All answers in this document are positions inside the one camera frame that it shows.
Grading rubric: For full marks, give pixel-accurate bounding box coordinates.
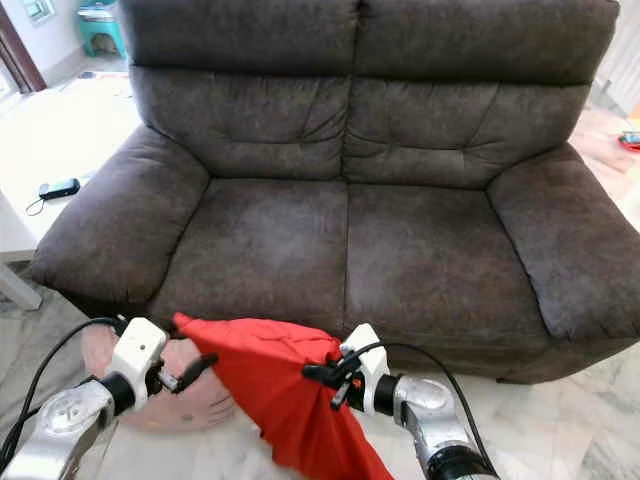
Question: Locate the green plastic stool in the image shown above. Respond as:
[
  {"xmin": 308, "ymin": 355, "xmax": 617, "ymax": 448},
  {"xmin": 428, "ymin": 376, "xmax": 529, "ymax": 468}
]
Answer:
[{"xmin": 75, "ymin": 0, "xmax": 130, "ymax": 60}]

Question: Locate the red pillow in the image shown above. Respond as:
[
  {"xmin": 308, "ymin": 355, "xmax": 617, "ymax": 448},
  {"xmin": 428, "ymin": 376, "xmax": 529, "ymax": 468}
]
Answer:
[{"xmin": 171, "ymin": 311, "xmax": 397, "ymax": 480}]

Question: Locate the white blue folded cloth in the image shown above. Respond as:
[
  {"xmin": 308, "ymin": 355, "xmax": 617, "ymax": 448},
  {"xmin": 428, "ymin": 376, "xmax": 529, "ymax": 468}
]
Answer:
[{"xmin": 78, "ymin": 0, "xmax": 118, "ymax": 21}]

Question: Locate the brown door frame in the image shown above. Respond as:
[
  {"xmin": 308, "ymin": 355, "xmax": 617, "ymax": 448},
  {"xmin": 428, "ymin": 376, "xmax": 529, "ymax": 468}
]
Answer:
[{"xmin": 0, "ymin": 5, "xmax": 50, "ymax": 94}]

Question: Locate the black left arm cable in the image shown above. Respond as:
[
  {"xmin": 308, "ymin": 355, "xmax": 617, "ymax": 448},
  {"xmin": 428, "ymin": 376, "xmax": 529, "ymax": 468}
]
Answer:
[{"xmin": 0, "ymin": 316, "xmax": 131, "ymax": 476}]

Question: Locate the white coffee table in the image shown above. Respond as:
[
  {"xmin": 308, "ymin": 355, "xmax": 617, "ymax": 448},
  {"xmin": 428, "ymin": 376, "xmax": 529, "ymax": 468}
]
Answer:
[{"xmin": 0, "ymin": 72, "xmax": 143, "ymax": 312}]

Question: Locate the small black device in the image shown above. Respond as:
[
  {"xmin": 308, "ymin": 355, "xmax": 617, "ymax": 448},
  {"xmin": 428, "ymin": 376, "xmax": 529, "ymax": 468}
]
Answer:
[{"xmin": 37, "ymin": 178, "xmax": 82, "ymax": 202}]

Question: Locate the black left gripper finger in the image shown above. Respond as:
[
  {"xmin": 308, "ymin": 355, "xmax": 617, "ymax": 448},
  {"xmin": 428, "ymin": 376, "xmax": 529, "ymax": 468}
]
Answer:
[{"xmin": 178, "ymin": 351, "xmax": 221, "ymax": 389}]

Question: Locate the dark grey two-seat sofa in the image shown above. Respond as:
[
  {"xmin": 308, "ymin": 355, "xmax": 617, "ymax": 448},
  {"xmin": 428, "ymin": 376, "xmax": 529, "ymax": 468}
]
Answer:
[{"xmin": 24, "ymin": 0, "xmax": 640, "ymax": 387}]

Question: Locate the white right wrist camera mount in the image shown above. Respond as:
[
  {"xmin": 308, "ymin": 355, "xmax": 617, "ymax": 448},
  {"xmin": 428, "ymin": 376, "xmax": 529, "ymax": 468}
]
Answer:
[{"xmin": 339, "ymin": 322, "xmax": 392, "ymax": 414}]

